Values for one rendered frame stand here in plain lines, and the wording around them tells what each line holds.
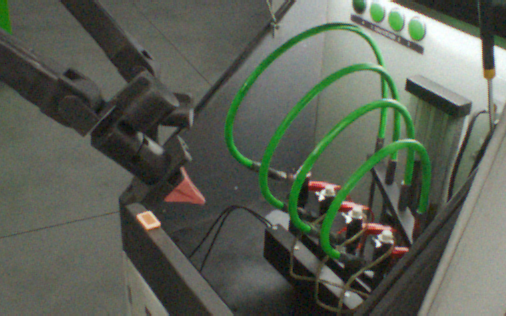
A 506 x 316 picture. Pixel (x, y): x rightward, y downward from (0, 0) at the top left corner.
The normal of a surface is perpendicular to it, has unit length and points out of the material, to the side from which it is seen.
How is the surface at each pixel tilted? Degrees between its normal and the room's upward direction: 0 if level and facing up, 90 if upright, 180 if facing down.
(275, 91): 90
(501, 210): 76
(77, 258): 0
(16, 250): 0
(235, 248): 0
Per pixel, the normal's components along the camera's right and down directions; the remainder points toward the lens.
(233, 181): 0.54, 0.45
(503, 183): -0.80, 0.04
